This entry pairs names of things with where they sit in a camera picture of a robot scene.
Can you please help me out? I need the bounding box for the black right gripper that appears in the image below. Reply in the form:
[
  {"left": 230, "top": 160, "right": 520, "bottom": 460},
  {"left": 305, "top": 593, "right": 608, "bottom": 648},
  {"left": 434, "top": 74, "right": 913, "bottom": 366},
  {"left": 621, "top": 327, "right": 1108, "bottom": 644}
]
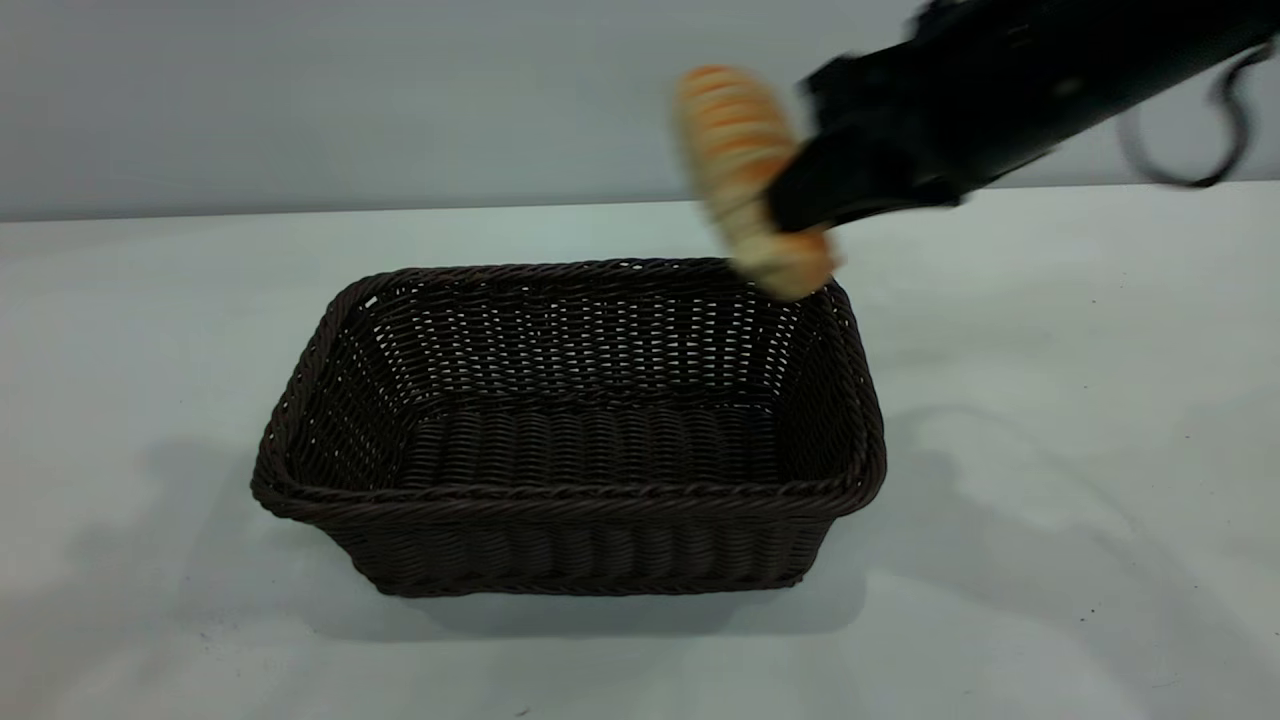
[{"left": 767, "top": 0, "right": 1111, "bottom": 234}]

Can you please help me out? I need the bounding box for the black woven wicker basket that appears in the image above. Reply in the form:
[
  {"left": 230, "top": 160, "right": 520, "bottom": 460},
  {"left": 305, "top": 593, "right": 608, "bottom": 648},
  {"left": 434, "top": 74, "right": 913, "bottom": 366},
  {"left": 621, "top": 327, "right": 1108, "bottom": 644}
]
[{"left": 250, "top": 257, "right": 888, "bottom": 599}]

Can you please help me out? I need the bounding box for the striped golden bread roll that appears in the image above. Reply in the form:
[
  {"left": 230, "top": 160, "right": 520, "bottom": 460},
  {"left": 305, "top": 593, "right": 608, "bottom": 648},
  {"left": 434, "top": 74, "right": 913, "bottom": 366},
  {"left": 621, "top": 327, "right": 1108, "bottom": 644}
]
[{"left": 675, "top": 65, "right": 837, "bottom": 301}]

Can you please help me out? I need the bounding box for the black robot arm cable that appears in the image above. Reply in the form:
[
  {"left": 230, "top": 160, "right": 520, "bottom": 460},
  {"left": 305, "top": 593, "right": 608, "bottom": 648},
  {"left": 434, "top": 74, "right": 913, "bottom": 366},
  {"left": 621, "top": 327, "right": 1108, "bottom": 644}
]
[{"left": 1118, "top": 42, "right": 1276, "bottom": 190}]

